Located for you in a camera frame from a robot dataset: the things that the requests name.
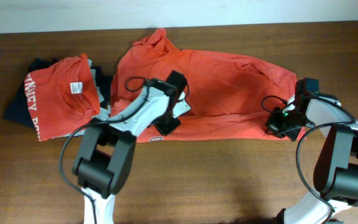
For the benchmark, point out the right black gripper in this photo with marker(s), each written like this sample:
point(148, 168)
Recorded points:
point(272, 127)

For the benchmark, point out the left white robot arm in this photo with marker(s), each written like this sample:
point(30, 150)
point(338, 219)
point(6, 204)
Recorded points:
point(105, 156)

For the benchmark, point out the folded grey garment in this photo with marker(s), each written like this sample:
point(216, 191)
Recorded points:
point(73, 95)

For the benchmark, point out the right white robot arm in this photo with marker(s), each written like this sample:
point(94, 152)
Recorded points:
point(335, 177)

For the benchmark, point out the folded orange printed t-shirt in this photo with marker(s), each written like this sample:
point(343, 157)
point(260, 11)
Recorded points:
point(35, 87)

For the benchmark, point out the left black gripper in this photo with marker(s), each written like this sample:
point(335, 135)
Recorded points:
point(166, 127)

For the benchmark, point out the folded navy garment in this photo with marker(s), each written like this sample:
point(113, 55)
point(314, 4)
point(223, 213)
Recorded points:
point(17, 111)

